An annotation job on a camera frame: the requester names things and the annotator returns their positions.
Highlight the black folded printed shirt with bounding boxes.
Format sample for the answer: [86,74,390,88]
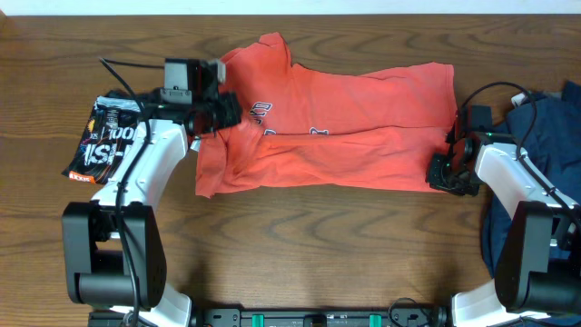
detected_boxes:
[62,96,141,184]

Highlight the red printed t-shirt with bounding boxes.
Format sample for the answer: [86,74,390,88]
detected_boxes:
[195,33,457,197]

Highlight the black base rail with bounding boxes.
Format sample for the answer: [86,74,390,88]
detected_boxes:
[183,298,453,327]

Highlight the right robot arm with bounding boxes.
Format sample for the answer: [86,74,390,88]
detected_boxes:
[426,106,580,326]

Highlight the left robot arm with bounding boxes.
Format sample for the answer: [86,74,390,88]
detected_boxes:
[62,58,241,327]

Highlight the navy blue garment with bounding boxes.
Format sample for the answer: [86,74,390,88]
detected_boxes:
[481,81,580,275]

